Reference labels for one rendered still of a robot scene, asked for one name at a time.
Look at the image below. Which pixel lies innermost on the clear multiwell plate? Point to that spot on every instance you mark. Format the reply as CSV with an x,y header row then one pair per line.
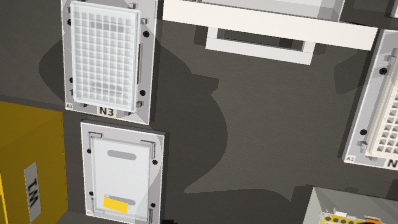
x,y
105,55

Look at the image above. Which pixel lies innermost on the white multi-well plate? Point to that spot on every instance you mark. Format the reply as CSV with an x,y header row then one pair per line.
x,y
382,139

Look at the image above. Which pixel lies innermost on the yellow open-top bin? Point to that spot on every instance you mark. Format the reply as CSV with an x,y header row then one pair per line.
x,y
33,184

